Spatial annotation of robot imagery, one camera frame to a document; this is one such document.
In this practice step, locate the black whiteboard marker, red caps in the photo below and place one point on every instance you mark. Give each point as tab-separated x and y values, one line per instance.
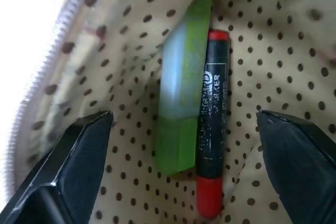
212	129

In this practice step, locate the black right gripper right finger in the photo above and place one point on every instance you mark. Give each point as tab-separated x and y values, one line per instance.
294	166

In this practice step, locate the green highlighter marker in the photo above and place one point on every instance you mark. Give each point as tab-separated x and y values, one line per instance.
181	98

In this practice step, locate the grey plaid pouch, dotted lining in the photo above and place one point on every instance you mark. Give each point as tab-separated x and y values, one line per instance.
275	51

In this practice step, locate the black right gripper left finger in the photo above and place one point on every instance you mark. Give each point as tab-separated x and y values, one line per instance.
65	161

